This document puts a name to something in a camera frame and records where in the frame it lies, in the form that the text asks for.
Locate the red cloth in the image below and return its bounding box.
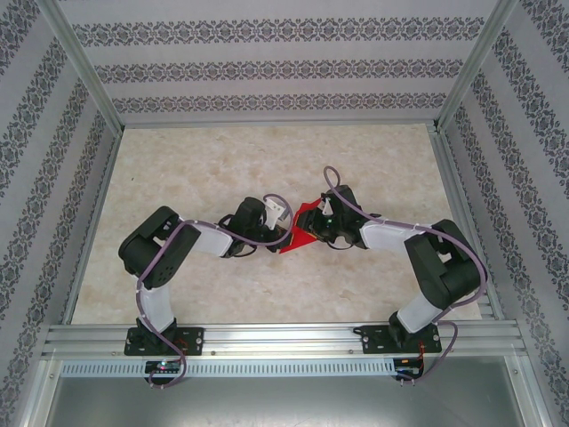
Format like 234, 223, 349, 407
278, 199, 322, 255

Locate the grey metal sheet panel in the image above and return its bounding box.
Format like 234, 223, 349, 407
44, 376, 528, 427

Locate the small black circuit board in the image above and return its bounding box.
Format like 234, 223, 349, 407
397, 358, 423, 379

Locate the circuit board with green light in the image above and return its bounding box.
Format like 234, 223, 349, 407
145, 360, 184, 374

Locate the thin black left gripper cable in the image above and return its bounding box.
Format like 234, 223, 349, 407
221, 242, 257, 260

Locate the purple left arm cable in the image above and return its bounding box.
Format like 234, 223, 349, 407
135, 194, 293, 391

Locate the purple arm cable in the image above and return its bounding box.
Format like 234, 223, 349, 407
323, 166, 490, 388
135, 194, 293, 391

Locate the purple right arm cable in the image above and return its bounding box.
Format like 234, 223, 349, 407
323, 166, 490, 388

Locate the aluminium frame cross beam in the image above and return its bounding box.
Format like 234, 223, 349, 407
119, 117, 441, 131

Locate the aluminium mounting rail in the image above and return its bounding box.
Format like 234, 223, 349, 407
42, 323, 528, 359

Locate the aluminium table side rail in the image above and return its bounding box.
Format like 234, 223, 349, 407
61, 131, 124, 326
429, 124, 506, 321

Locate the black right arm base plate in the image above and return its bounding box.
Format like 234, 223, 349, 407
362, 324, 444, 356

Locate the slotted grey cable duct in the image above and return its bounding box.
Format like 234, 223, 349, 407
60, 359, 397, 378

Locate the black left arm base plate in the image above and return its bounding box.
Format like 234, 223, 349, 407
124, 326, 205, 357

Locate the short aluminium frame post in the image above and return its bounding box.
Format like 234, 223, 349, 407
506, 355, 550, 427
12, 358, 61, 427

